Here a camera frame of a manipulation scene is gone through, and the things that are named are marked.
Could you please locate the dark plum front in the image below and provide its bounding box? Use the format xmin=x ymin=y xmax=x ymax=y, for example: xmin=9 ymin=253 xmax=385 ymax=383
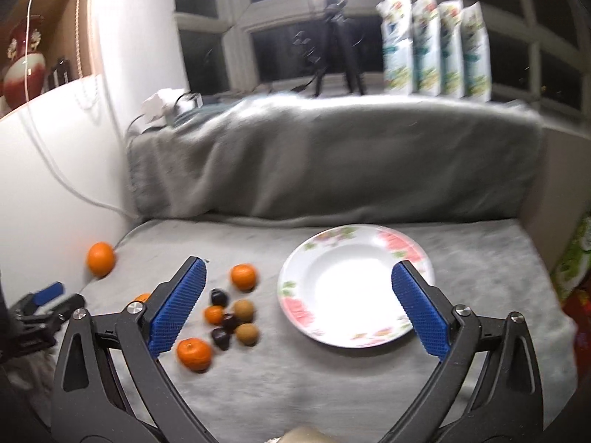
xmin=211 ymin=327 xmax=231 ymax=351

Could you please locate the brown longan fruit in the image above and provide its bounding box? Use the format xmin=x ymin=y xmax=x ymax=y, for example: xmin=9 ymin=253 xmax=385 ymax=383
xmin=235 ymin=323 xmax=259 ymax=346

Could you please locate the dark plum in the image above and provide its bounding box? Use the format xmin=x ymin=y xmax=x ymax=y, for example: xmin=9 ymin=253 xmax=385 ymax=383
xmin=211 ymin=327 xmax=231 ymax=351
xmin=221 ymin=313 xmax=242 ymax=334
xmin=211 ymin=288 xmax=229 ymax=308

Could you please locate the small orange kumquat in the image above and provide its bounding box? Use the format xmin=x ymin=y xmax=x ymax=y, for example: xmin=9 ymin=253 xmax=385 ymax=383
xmin=204 ymin=305 xmax=224 ymax=326

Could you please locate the orange mandarin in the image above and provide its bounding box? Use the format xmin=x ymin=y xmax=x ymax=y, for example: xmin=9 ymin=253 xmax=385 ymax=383
xmin=229 ymin=263 xmax=259 ymax=292
xmin=176 ymin=338 xmax=213 ymax=372

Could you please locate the green snack package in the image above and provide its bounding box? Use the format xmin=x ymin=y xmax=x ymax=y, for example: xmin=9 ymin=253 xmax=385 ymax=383
xmin=550 ymin=211 xmax=590 ymax=303

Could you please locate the black tripod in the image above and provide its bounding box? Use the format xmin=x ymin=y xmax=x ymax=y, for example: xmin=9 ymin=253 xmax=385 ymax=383
xmin=290 ymin=0 xmax=367 ymax=97

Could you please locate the brown kiwi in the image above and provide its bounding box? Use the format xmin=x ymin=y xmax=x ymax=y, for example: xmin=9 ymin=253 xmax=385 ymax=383
xmin=232 ymin=299 xmax=256 ymax=323

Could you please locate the red white vase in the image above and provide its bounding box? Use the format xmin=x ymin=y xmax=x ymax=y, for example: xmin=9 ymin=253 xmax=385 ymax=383
xmin=3 ymin=15 xmax=46 ymax=110

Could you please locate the white cable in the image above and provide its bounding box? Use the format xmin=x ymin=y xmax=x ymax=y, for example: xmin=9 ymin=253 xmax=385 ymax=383
xmin=20 ymin=0 xmax=139 ymax=221

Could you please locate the large orange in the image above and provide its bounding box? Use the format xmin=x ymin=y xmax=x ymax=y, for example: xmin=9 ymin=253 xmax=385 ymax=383
xmin=86 ymin=242 xmax=116 ymax=278

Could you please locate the white floral pouch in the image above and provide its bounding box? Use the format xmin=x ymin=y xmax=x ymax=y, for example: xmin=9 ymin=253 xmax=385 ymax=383
xmin=377 ymin=0 xmax=414 ymax=95
xmin=412 ymin=0 xmax=441 ymax=96
xmin=461 ymin=2 xmax=492 ymax=102
xmin=439 ymin=0 xmax=465 ymax=98

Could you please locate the grey fleece blanket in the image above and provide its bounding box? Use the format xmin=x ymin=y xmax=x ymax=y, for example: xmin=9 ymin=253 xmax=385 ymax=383
xmin=8 ymin=91 xmax=581 ymax=443

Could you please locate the white power strip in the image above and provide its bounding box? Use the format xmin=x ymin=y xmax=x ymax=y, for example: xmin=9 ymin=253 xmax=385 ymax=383
xmin=141 ymin=88 xmax=204 ymax=125

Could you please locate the orange mandarin front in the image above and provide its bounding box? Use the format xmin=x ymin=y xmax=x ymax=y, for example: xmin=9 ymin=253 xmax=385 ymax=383
xmin=176 ymin=338 xmax=213 ymax=372

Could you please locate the floral white plate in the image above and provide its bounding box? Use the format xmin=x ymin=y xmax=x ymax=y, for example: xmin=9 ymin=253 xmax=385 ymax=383
xmin=277 ymin=224 xmax=435 ymax=349

